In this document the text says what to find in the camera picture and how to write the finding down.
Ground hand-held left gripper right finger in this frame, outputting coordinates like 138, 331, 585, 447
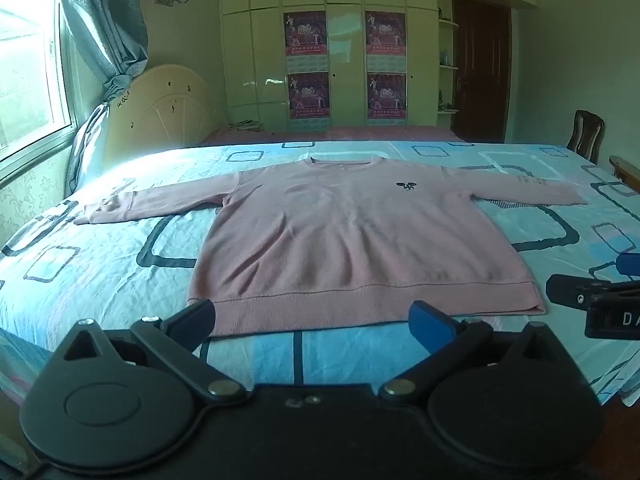
378, 300, 576, 403

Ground wooden bed footboard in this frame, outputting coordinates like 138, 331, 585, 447
609, 156, 640, 186

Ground cream corner shelves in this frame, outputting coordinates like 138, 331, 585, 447
437, 7, 461, 116

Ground pink bed cover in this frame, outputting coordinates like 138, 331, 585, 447
200, 125, 468, 148

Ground pink long-sleeved sweater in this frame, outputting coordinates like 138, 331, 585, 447
74, 156, 588, 338

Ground striped pillow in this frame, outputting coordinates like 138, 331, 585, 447
65, 102, 118, 198

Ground bed with blue patterned sheet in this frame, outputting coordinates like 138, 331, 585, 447
0, 140, 640, 411

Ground pink wall poster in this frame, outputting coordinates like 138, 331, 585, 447
284, 10, 328, 72
287, 72, 331, 120
367, 72, 407, 126
365, 10, 407, 72

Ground cream wardrobe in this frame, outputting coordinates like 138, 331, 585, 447
217, 0, 441, 133

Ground window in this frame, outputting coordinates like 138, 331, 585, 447
0, 0, 81, 163

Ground brown wooden door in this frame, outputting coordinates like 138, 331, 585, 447
450, 0, 513, 143

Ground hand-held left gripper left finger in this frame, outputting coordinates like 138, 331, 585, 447
50, 299, 248, 406

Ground cream round headboard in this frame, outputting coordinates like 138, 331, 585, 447
102, 64, 228, 171

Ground dark wooden chair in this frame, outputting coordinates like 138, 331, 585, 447
566, 110, 605, 165

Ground blue-grey curtain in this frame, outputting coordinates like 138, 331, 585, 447
47, 0, 151, 106

